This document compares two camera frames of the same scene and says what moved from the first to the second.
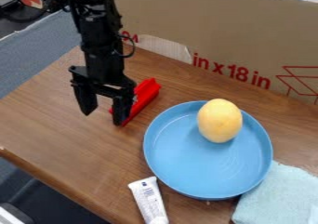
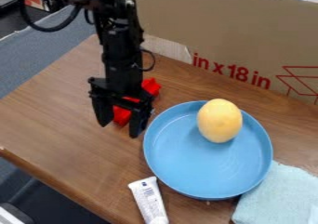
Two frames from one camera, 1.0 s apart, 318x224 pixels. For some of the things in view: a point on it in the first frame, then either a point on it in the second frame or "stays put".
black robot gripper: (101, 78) → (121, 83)
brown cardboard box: (248, 35) stays put
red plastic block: (144, 95) stays put
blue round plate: (200, 169) stays put
